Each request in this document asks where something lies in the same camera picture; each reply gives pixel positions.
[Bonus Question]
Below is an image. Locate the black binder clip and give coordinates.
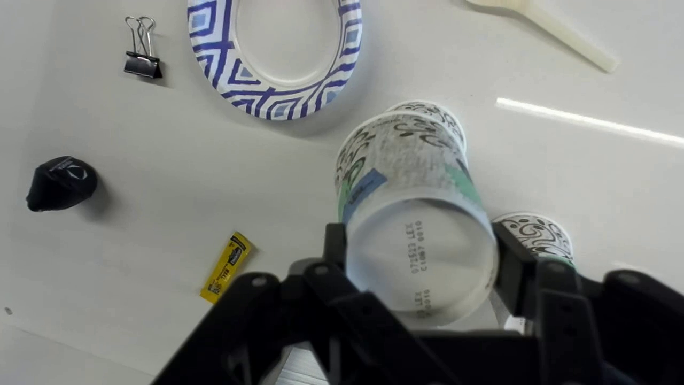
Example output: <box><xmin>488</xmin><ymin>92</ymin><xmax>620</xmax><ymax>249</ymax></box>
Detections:
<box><xmin>121</xmin><ymin>16</ymin><xmax>167</xmax><ymax>81</ymax></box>

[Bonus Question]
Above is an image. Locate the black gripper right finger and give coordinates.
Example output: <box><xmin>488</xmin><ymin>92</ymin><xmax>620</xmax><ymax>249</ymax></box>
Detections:
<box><xmin>495</xmin><ymin>228</ymin><xmax>684</xmax><ymax>385</ymax></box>

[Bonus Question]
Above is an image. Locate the small black object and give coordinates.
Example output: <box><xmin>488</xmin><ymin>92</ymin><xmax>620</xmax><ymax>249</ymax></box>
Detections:
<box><xmin>26</xmin><ymin>154</ymin><xmax>101</xmax><ymax>214</ymax></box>

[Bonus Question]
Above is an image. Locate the blue patterned paper plate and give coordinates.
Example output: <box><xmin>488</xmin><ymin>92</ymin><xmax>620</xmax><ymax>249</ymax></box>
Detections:
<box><xmin>186</xmin><ymin>0</ymin><xmax>365</xmax><ymax>124</ymax></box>

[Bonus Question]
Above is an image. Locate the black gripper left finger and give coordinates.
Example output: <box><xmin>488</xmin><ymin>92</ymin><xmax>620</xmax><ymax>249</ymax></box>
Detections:
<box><xmin>152</xmin><ymin>223</ymin><xmax>457</xmax><ymax>385</ymax></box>

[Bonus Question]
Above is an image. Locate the white plastic spoon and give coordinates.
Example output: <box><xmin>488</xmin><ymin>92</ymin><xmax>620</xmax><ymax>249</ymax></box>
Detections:
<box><xmin>465</xmin><ymin>0</ymin><xmax>620</xmax><ymax>75</ymax></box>

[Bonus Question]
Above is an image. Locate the yellow packet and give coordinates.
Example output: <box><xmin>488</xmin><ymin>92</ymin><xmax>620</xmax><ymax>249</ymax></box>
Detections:
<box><xmin>199</xmin><ymin>232</ymin><xmax>257</xmax><ymax>307</ymax></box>

